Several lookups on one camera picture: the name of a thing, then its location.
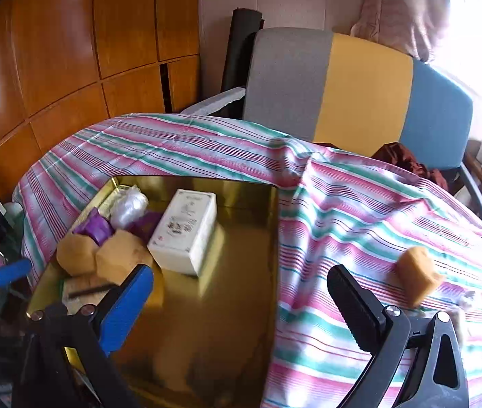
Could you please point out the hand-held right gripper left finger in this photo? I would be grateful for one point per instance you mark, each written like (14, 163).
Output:
(126, 306)

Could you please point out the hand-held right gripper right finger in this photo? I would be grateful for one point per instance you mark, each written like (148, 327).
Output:
(357, 306)

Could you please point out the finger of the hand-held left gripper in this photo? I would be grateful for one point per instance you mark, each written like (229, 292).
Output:
(9, 273)

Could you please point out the clear grain snack packet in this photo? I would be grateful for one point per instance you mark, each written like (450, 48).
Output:
(83, 295)

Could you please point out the large yellow sponge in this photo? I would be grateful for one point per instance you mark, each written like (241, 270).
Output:
(119, 255)

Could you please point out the notched yellow sponge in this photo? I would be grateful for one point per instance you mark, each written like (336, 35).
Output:
(417, 274)

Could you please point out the small yellow sponge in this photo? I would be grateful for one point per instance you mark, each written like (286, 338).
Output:
(75, 255)

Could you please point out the gold metal tray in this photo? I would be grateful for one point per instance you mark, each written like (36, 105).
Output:
(207, 306)

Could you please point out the purple snack packet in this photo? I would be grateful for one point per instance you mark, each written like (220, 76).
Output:
(147, 221)
(96, 227)

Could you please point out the white cardboard box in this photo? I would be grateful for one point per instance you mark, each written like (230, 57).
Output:
(183, 233)

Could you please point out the clear plastic bag bundle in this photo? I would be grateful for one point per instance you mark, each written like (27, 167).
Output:
(128, 210)

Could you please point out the pink green striped cloth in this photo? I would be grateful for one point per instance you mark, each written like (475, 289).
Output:
(351, 221)

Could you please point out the dark red cloth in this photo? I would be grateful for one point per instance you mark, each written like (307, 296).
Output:
(402, 157)

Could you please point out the grey yellow blue chair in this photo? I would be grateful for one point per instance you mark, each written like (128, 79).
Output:
(364, 89)

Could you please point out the white chair armrest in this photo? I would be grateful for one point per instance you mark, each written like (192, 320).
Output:
(219, 100)

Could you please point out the wooden wardrobe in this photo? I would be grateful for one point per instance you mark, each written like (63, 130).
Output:
(75, 51)

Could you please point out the black rolled mat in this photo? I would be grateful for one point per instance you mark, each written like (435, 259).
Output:
(238, 46)

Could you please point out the pink hanging cloth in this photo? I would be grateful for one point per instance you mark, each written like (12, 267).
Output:
(402, 8)

